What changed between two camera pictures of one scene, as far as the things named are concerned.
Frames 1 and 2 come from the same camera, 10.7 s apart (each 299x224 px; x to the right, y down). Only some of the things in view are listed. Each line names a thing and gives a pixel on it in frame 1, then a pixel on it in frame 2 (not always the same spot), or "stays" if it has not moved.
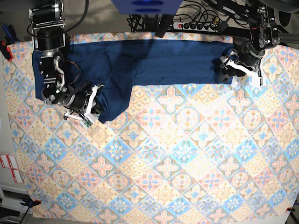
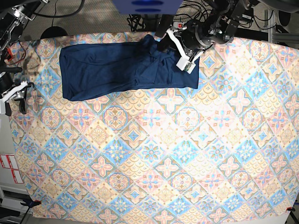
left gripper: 82,101 -> 10,89
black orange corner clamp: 30,202 stays
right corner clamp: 290,209 stays
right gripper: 249,54 -> 193,38
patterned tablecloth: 228,151 stays
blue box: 148,7 stays
